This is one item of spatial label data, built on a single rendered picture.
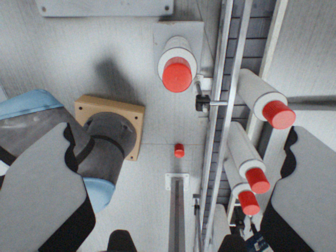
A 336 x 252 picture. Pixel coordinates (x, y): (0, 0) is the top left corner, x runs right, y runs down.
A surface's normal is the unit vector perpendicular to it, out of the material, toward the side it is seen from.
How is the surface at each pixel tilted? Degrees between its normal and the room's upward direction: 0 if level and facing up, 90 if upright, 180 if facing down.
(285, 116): 3
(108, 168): 90
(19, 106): 52
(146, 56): 0
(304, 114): 0
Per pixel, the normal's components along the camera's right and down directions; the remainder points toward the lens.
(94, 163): 0.81, -0.16
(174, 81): -0.01, 0.47
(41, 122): 0.71, -0.04
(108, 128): 0.25, -0.61
